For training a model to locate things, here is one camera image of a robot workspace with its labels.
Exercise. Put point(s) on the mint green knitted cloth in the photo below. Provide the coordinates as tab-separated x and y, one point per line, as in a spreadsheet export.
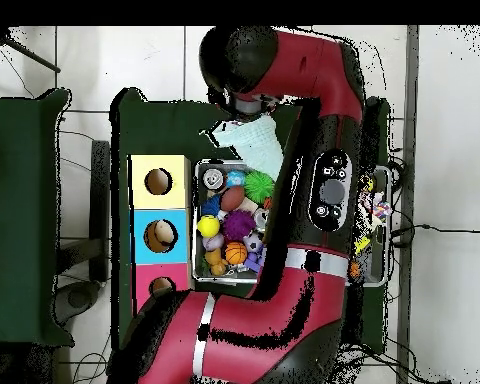
256	140

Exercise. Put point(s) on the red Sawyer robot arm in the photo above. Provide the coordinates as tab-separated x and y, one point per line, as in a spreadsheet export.
304	72

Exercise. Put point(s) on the wooden box with three holes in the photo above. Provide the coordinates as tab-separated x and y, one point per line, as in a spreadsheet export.
156	212

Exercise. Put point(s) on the purple spiky ball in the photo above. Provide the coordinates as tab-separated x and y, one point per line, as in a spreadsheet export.
238	226

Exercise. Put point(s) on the brown toy football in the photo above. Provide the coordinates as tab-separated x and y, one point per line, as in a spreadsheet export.
232	198

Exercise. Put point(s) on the green spiky ball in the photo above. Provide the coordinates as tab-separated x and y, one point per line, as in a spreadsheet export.
260	186

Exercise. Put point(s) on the yellow smiley face ball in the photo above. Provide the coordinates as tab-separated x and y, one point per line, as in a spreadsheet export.
208	226

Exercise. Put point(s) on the blue globe ball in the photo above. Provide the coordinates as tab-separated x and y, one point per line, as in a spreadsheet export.
235	178

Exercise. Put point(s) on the orange toy basketball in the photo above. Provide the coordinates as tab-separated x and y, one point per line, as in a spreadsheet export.
235	253

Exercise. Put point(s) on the silver drink can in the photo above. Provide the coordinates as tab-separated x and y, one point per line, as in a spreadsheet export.
214	178

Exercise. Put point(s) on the white ball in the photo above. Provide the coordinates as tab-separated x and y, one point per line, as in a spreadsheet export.
165	233

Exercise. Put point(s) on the green cloth side table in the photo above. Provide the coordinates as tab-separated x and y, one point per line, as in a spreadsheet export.
20	232

